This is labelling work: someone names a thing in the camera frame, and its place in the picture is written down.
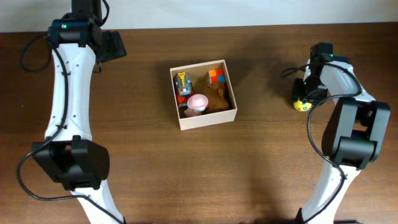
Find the yellow ball with blue marks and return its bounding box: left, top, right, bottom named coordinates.
left=294, top=98, right=312, bottom=111

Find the red grey toy truck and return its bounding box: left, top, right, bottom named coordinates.
left=174, top=72, right=193, bottom=107

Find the brown plush toy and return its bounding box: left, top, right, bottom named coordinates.
left=203, top=83, right=229, bottom=113

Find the colourful puzzle cube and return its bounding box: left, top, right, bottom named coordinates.
left=208, top=69, right=226, bottom=84

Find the pink white duck toy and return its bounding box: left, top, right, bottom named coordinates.
left=184, top=94, right=208, bottom=118

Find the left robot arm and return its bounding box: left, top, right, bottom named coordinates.
left=28, top=1, right=126, bottom=223

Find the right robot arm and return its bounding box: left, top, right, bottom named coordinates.
left=292, top=42, right=391, bottom=223

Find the right black cable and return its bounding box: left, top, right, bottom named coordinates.
left=280, top=62, right=364, bottom=224

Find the black cable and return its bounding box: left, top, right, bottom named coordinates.
left=16, top=0, right=125, bottom=224
left=280, top=62, right=364, bottom=224

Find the left black cable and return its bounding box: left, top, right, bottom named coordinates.
left=16, top=0, right=125, bottom=224

